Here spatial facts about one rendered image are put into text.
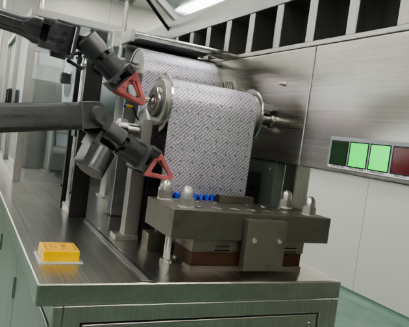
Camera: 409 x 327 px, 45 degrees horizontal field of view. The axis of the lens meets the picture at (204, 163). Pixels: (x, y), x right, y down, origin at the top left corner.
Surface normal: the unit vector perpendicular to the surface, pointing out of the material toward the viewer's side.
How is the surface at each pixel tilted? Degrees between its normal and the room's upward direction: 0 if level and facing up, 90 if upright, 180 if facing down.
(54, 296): 90
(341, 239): 90
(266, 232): 90
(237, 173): 90
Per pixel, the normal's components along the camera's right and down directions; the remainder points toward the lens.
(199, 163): 0.43, 0.11
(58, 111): 0.61, -0.04
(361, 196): -0.89, -0.10
